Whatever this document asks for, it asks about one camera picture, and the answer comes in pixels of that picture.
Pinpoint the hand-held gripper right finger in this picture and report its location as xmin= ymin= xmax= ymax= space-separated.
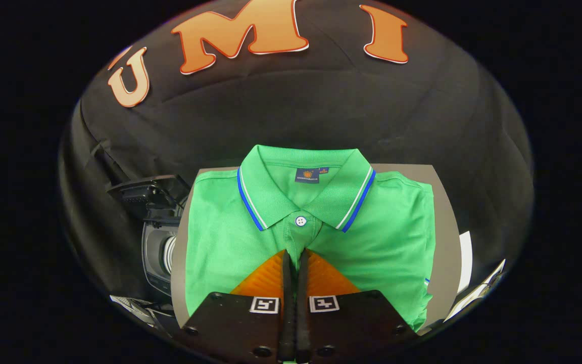
xmin=296 ymin=248 xmax=421 ymax=364

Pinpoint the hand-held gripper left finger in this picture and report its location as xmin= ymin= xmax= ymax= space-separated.
xmin=174 ymin=249 xmax=297 ymax=364

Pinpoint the green polo shirt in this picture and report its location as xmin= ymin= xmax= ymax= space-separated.
xmin=185 ymin=145 xmax=436 ymax=332

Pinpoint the black washing machine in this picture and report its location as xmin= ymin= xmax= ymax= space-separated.
xmin=107 ymin=174 xmax=191 ymax=305

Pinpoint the white box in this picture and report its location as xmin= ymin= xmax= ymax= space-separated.
xmin=459 ymin=231 xmax=474 ymax=295

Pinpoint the white flat board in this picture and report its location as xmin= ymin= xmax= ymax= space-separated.
xmin=445 ymin=259 xmax=507 ymax=323

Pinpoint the black backdrop cloth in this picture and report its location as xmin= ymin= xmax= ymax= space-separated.
xmin=59 ymin=0 xmax=534 ymax=329

